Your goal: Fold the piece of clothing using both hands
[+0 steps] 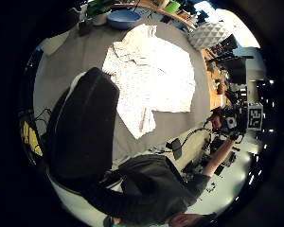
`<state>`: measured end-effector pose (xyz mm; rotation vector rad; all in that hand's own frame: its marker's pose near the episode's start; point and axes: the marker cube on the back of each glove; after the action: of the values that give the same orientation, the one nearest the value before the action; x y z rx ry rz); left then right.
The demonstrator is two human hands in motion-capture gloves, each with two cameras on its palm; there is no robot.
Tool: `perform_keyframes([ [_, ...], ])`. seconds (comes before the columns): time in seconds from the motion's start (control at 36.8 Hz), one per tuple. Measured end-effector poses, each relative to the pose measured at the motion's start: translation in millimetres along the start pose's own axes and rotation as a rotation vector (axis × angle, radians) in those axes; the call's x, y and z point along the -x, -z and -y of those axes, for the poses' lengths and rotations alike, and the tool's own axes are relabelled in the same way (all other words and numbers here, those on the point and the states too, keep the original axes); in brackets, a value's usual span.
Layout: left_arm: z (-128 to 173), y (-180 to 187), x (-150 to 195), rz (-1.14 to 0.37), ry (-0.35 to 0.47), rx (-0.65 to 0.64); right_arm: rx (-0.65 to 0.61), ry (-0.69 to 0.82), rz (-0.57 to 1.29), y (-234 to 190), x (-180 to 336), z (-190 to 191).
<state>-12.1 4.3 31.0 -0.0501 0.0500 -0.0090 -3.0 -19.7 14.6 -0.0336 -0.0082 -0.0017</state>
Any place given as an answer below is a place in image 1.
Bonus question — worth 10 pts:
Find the white marker cube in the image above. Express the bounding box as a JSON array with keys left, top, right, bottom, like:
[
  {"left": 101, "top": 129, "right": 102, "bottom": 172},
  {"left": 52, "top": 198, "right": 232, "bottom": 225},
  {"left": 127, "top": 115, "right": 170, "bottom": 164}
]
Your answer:
[{"left": 246, "top": 102, "right": 265, "bottom": 131}]

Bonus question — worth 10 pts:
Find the black flat device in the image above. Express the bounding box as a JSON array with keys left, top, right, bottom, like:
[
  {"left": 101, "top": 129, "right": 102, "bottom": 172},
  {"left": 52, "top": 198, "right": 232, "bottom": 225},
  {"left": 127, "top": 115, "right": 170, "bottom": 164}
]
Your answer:
[{"left": 169, "top": 137, "right": 184, "bottom": 161}]

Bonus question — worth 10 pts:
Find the black monitor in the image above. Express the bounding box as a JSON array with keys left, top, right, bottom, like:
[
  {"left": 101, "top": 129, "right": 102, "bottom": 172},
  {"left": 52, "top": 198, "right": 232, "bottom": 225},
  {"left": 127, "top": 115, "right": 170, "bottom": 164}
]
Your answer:
[{"left": 224, "top": 56, "right": 248, "bottom": 85}]

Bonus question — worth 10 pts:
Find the yellow black object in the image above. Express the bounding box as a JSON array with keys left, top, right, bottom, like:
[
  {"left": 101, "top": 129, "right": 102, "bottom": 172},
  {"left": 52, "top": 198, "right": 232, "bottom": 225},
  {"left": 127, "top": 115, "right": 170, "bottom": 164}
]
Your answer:
[{"left": 21, "top": 120, "right": 44, "bottom": 157}]

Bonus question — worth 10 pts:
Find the white crumpled cloth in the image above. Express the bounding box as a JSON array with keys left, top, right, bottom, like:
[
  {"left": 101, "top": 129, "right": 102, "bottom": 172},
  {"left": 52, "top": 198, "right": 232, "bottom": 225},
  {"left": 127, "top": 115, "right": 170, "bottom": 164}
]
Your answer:
[{"left": 101, "top": 23, "right": 197, "bottom": 141}]

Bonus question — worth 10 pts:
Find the the person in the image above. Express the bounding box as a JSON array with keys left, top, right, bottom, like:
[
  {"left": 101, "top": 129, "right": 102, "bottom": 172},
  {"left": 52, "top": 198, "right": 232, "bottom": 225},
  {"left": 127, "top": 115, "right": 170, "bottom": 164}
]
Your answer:
[{"left": 81, "top": 153, "right": 220, "bottom": 227}]

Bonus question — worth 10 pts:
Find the small dark object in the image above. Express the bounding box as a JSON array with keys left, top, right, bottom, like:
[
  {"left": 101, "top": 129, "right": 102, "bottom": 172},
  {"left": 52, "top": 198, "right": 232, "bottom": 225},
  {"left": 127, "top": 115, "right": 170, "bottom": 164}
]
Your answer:
[{"left": 78, "top": 19, "right": 94, "bottom": 37}]

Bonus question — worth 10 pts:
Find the blue bowl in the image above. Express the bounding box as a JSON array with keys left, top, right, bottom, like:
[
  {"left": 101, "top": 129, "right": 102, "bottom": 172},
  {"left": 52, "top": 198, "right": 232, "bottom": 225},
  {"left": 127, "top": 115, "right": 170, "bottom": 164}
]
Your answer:
[{"left": 106, "top": 9, "right": 143, "bottom": 31}]

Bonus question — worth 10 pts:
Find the green potted plant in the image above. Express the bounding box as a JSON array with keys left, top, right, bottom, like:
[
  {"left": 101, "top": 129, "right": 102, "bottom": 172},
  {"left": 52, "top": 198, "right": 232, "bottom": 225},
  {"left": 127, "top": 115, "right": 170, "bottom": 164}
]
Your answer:
[{"left": 84, "top": 0, "right": 117, "bottom": 26}]

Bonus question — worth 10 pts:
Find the green container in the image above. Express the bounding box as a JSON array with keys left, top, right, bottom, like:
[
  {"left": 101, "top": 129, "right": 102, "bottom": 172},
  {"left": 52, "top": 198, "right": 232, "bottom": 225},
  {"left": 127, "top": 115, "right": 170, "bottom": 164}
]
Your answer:
[{"left": 164, "top": 0, "right": 183, "bottom": 15}]

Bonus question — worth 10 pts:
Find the black cable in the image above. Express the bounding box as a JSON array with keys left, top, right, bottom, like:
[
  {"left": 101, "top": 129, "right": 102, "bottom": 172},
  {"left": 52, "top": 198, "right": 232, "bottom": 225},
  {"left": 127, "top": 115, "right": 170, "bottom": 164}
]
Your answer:
[{"left": 179, "top": 126, "right": 213, "bottom": 149}]

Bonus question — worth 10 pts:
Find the curved wooden rail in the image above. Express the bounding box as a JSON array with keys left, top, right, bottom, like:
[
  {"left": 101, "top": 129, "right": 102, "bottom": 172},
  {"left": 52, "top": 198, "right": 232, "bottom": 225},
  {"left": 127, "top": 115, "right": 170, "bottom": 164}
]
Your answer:
[{"left": 110, "top": 1, "right": 197, "bottom": 32}]

